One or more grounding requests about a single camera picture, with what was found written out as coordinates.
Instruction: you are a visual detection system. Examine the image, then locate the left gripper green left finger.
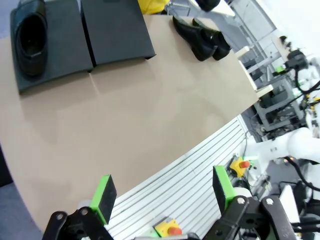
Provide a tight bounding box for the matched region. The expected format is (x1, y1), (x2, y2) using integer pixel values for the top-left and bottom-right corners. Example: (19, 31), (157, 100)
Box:
(41, 174), (118, 240)

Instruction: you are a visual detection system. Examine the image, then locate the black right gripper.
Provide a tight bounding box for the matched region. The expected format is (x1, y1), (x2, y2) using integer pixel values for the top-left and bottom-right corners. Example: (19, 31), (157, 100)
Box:
(272, 49), (309, 77)

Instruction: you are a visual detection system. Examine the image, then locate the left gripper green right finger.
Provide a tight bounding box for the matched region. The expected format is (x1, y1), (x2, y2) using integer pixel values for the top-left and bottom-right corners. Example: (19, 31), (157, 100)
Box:
(203, 164), (298, 240)

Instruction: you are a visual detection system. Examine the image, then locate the black leather loafer shoe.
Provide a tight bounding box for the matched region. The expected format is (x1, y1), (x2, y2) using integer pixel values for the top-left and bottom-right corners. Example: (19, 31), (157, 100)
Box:
(172, 16), (218, 62)
(191, 17), (232, 61)
(195, 0), (221, 12)
(13, 0), (49, 77)

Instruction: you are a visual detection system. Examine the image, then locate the black metal shoe stand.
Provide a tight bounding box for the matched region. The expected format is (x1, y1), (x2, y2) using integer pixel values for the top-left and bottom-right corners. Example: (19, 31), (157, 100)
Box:
(9, 0), (95, 95)
(80, 0), (157, 68)

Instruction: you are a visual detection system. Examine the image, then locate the yellow emergency stop button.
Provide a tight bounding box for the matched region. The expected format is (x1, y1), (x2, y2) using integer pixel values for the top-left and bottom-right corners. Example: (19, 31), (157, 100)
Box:
(229, 156), (251, 178)
(152, 217), (183, 238)

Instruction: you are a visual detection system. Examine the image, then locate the grey equipment rack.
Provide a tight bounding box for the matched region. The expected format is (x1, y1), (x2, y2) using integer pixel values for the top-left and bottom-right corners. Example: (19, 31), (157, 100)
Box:
(252, 72), (308, 131)

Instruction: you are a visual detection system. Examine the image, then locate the grey aluminium slatted base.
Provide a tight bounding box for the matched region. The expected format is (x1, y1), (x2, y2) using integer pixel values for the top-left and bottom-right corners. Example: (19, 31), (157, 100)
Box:
(77, 117), (253, 240)

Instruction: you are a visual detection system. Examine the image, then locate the white folding table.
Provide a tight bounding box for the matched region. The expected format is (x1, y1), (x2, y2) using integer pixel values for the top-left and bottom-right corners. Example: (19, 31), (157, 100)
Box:
(163, 0), (237, 18)

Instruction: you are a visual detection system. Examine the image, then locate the person in yellow hoodie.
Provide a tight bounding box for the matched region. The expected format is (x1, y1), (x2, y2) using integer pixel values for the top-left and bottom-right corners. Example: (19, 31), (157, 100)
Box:
(138, 0), (173, 15)

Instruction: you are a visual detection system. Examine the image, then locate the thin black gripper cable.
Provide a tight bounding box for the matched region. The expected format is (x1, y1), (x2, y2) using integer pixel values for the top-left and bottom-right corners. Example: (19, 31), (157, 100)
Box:
(293, 67), (320, 96)

